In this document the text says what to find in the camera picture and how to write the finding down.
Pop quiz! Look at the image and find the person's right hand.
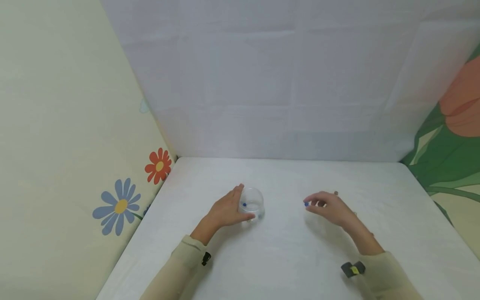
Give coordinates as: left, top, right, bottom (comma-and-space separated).
303, 191, 358, 230

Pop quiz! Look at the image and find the person's left hand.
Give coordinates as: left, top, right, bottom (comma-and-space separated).
206, 184, 256, 230

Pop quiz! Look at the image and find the clear glass cup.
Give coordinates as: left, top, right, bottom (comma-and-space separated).
239, 187, 266, 223

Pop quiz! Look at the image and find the person's left forearm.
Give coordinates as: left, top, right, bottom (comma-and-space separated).
140, 217, 223, 300

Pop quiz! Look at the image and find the person's right forearm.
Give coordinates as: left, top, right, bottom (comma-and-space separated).
344, 215, 425, 300

